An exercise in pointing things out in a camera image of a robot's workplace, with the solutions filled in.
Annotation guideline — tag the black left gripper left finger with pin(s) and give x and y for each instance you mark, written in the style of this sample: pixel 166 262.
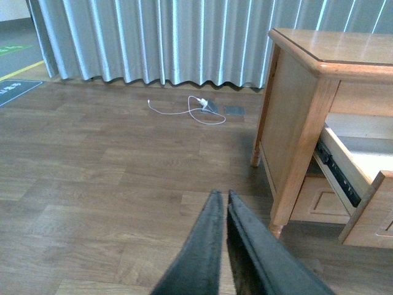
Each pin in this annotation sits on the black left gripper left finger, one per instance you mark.
pixel 196 269

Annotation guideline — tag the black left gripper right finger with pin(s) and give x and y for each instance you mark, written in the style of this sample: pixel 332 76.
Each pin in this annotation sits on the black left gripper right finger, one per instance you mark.
pixel 259 261

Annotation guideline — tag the wooden drawer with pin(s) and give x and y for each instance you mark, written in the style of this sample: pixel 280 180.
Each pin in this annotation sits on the wooden drawer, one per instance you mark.
pixel 367 164
pixel 317 202

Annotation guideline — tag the wooden drawer cabinet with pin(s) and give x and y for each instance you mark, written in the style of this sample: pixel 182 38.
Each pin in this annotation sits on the wooden drawer cabinet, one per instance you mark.
pixel 317 78

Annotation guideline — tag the closed floor outlet cover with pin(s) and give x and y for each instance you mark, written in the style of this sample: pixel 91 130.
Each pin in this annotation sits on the closed floor outlet cover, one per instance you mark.
pixel 234 110

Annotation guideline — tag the open floor outlet box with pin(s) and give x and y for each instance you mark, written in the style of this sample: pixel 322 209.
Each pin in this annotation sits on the open floor outlet box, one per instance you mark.
pixel 211 107

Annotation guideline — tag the white charger plug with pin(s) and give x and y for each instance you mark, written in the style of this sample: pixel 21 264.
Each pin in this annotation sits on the white charger plug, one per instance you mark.
pixel 202 102

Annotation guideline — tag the grey pleated curtain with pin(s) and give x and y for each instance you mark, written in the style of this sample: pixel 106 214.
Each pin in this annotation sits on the grey pleated curtain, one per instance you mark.
pixel 179 41

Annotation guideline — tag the dark floor sign mat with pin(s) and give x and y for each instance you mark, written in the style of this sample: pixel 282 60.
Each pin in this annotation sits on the dark floor sign mat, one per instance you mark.
pixel 12 89

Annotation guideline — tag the black drawer slide rail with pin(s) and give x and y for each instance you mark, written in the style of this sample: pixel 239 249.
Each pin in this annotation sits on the black drawer slide rail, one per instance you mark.
pixel 327 159

